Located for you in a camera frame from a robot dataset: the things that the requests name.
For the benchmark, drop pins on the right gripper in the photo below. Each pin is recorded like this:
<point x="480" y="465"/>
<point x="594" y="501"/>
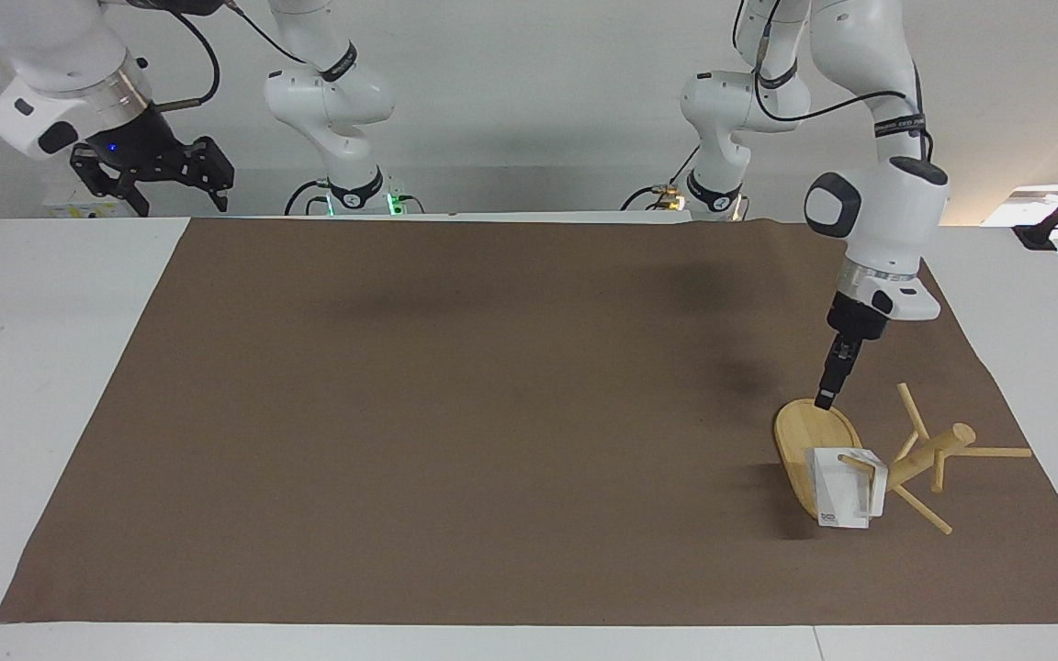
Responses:
<point x="136" y="138"/>

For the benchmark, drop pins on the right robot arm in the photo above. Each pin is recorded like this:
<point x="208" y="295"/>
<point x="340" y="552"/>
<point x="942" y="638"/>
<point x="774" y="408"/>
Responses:
<point x="61" y="55"/>

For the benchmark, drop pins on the wooden cup rack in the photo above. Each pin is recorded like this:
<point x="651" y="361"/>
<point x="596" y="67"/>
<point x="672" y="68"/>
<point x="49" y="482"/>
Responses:
<point x="804" y="441"/>

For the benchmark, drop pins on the white square cup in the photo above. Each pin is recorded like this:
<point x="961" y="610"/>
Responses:
<point x="834" y="496"/>

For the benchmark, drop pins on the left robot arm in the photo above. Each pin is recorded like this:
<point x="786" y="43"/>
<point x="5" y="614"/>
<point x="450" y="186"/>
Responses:
<point x="892" y="197"/>

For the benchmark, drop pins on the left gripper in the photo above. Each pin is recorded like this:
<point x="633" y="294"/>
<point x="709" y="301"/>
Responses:
<point x="857" y="319"/>

